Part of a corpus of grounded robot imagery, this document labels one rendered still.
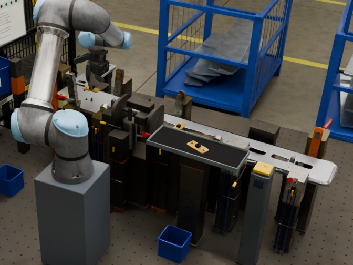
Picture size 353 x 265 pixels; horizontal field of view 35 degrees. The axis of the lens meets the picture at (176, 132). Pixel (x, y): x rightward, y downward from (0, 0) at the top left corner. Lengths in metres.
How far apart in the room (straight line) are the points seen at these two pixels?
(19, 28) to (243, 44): 2.26
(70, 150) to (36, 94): 0.23
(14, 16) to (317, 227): 1.80
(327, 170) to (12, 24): 1.70
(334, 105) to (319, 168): 2.40
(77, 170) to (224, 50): 2.80
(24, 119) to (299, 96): 3.57
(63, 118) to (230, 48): 2.90
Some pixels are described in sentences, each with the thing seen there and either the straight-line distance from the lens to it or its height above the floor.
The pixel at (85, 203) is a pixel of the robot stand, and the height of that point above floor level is 1.05.
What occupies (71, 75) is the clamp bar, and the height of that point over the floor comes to 1.21.
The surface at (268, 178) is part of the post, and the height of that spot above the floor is 1.14.
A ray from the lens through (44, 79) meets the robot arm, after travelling 2.00.
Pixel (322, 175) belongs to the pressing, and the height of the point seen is 1.00.
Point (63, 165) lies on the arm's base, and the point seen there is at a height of 1.17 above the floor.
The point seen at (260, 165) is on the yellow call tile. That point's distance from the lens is 2.04.
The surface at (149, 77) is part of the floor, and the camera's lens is 5.24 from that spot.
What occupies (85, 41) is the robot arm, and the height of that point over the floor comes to 1.37.
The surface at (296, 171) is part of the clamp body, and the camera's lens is 2.23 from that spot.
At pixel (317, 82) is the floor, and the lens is 5.53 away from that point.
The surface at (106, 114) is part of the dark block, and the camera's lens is 2.36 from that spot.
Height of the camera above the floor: 2.30
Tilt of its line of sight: 31 degrees down
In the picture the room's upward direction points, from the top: 4 degrees clockwise
